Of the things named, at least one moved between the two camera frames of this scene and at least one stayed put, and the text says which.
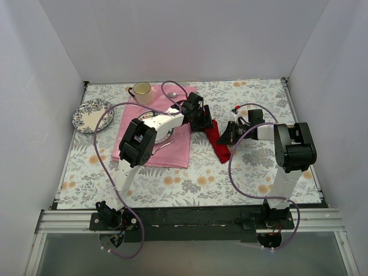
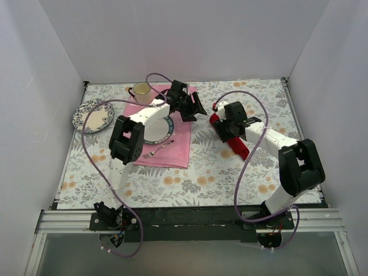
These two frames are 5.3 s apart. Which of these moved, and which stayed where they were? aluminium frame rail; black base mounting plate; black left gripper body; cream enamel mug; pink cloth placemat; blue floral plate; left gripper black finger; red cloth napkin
Moved: black left gripper body; left gripper black finger; red cloth napkin
Stayed: blue floral plate; cream enamel mug; black base mounting plate; pink cloth placemat; aluminium frame rail
